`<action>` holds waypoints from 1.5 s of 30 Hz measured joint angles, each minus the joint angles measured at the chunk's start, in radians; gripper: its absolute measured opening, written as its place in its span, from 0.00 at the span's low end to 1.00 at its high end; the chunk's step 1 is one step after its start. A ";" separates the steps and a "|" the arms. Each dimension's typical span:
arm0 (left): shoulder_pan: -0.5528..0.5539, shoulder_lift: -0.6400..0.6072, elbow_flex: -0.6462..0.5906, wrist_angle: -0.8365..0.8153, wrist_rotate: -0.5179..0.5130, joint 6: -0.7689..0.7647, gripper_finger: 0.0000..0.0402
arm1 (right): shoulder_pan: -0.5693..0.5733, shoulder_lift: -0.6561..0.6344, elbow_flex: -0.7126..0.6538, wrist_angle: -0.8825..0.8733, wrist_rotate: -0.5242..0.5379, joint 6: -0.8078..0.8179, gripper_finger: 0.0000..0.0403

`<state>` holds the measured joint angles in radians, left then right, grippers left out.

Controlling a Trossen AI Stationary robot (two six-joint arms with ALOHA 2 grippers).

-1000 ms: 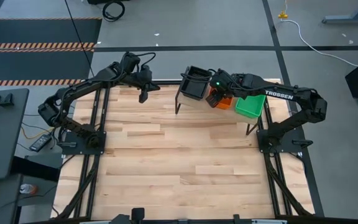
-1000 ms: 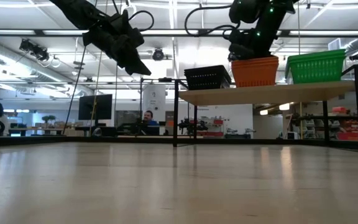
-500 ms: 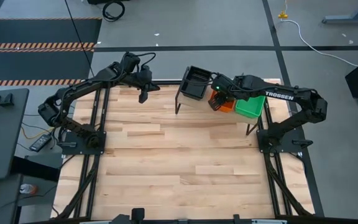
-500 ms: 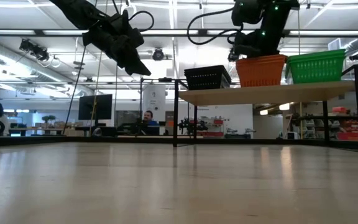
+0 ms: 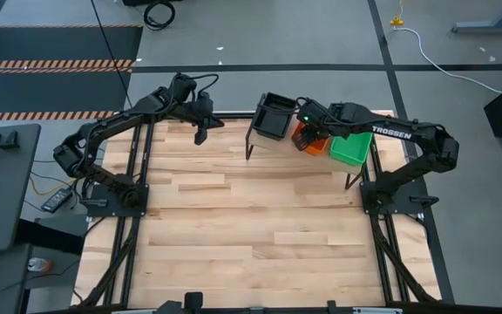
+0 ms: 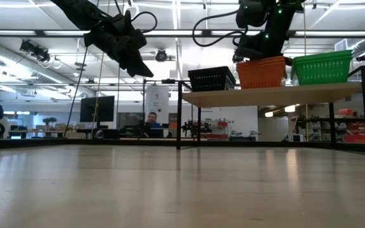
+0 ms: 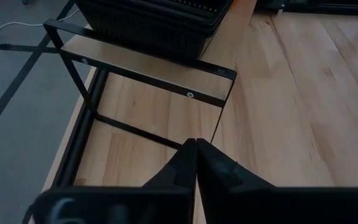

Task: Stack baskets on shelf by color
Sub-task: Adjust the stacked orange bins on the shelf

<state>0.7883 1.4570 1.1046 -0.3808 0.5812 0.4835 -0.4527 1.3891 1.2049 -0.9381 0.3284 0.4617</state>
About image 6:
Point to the thin yellow pole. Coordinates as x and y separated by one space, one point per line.
307 123

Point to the small black ceiling fixture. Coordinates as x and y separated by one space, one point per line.
363 57

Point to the black ceiling camera cluster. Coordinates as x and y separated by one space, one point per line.
36 51

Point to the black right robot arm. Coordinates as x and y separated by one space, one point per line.
280 22

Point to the white rack with red bins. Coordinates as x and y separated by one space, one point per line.
219 130

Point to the round black ceiling camera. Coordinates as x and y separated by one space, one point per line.
161 55

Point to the black background robot arm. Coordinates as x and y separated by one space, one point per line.
195 128

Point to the storage rack with red bins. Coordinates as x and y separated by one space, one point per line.
353 130

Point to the wooden shelf with black legs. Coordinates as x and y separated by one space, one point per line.
265 95

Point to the small green plant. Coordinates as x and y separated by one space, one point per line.
50 120

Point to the white banner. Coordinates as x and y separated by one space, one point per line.
157 101

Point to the red storage bin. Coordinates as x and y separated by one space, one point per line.
345 111

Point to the black aluminium table frame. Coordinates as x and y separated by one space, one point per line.
249 144

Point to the long ceiling light strip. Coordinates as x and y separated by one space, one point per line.
206 32

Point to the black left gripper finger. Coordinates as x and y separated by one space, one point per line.
138 60
131 68

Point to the black monitor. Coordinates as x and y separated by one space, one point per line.
97 109

